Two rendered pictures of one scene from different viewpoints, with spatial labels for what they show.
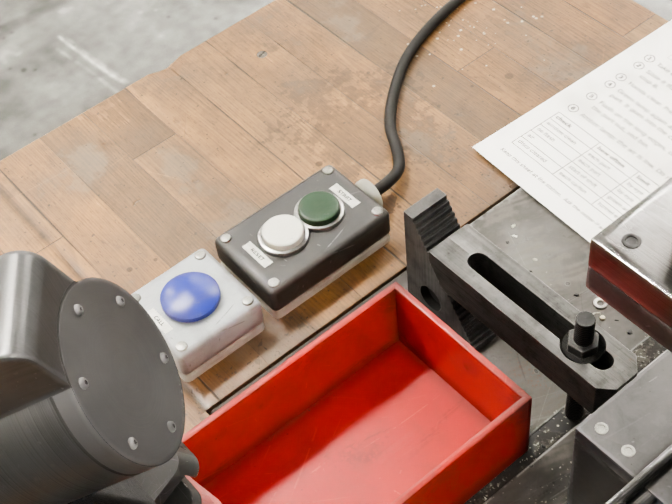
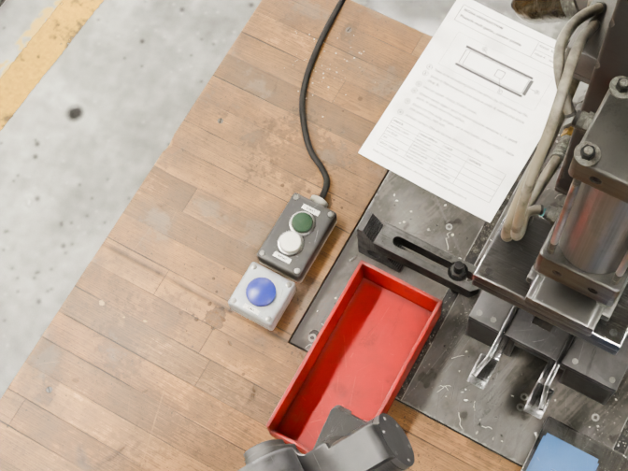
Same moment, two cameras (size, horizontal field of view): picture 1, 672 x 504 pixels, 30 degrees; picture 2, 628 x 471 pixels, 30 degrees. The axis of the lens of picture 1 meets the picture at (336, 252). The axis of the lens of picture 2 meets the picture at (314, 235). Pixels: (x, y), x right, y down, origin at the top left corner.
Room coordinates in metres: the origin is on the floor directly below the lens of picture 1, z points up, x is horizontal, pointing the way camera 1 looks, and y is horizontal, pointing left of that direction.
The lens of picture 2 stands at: (0.02, 0.17, 2.41)
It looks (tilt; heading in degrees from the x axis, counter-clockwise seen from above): 69 degrees down; 343
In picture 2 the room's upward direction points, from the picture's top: 10 degrees counter-clockwise
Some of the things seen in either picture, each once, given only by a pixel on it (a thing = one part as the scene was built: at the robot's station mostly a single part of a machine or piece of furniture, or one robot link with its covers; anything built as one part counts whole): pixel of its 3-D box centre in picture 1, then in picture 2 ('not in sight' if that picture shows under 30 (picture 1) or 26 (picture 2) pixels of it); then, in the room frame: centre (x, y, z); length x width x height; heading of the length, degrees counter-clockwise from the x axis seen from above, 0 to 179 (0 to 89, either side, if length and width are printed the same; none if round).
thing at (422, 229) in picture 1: (455, 272); (383, 242); (0.51, -0.08, 0.95); 0.06 x 0.03 x 0.09; 35
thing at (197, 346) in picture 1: (198, 325); (263, 299); (0.52, 0.10, 0.90); 0.07 x 0.07 x 0.06; 35
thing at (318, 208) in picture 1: (319, 214); (302, 224); (0.58, 0.01, 0.93); 0.03 x 0.03 x 0.02
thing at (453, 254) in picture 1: (531, 329); (429, 264); (0.45, -0.11, 0.95); 0.15 x 0.03 x 0.10; 35
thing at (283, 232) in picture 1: (284, 239); (291, 244); (0.57, 0.03, 0.93); 0.03 x 0.03 x 0.02
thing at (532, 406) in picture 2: not in sight; (545, 388); (0.23, -0.16, 0.98); 0.07 x 0.02 x 0.01; 125
